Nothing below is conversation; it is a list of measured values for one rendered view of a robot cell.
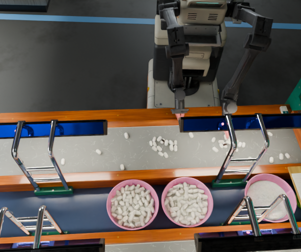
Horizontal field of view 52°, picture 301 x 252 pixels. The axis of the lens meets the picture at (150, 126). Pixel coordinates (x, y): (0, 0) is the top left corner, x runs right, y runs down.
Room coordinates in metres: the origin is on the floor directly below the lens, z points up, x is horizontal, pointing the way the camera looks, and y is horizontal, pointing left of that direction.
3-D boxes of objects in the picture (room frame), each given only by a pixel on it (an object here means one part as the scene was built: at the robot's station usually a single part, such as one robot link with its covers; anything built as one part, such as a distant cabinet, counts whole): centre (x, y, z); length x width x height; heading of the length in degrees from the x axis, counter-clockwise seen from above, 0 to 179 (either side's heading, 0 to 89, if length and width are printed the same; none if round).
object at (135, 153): (0.91, -0.01, 0.73); 1.81 x 0.30 x 0.02; 96
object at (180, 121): (0.90, -0.45, 1.08); 0.62 x 0.08 x 0.07; 96
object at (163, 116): (1.12, 0.01, 0.67); 1.81 x 0.12 x 0.19; 96
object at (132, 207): (0.56, 0.07, 0.72); 0.24 x 0.24 x 0.06
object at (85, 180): (0.74, -0.03, 0.71); 1.81 x 0.06 x 0.11; 96
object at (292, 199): (0.64, -0.65, 0.72); 0.27 x 0.27 x 0.10
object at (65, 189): (0.72, 0.51, 0.90); 0.20 x 0.19 x 0.45; 96
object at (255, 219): (0.42, -0.49, 0.90); 0.20 x 0.19 x 0.45; 96
